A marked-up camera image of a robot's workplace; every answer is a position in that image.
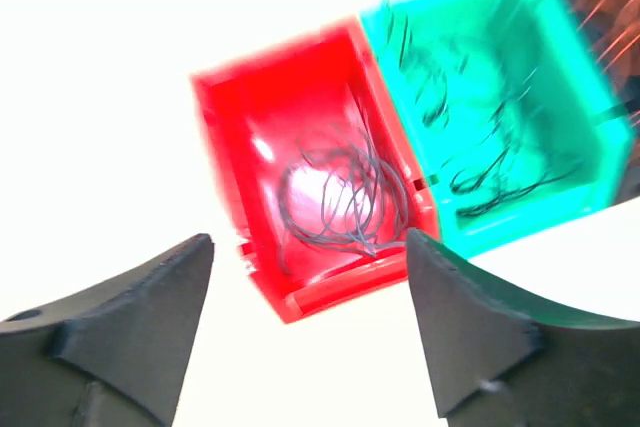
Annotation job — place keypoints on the green plastic bin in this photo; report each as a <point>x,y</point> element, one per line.
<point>514,126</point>

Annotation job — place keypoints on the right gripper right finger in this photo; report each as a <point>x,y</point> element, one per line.
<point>499,355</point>

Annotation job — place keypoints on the black plastic bin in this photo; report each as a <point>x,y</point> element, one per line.
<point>612,30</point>

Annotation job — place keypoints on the red plastic bin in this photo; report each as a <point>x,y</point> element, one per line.
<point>318,176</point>

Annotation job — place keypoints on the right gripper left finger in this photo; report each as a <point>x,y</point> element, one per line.
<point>114,354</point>

